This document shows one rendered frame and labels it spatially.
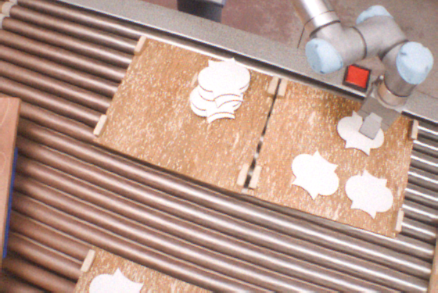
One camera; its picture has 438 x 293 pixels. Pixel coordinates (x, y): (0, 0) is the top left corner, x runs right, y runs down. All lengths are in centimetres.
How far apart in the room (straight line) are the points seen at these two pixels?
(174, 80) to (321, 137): 42
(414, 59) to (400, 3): 198
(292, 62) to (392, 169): 42
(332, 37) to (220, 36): 53
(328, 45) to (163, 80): 54
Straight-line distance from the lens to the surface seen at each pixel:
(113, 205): 121
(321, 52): 93
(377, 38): 100
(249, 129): 125
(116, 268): 117
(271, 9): 266
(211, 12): 174
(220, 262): 117
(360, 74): 141
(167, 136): 124
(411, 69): 96
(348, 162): 127
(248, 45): 140
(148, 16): 146
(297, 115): 128
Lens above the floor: 208
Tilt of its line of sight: 66 degrees down
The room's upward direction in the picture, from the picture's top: 5 degrees clockwise
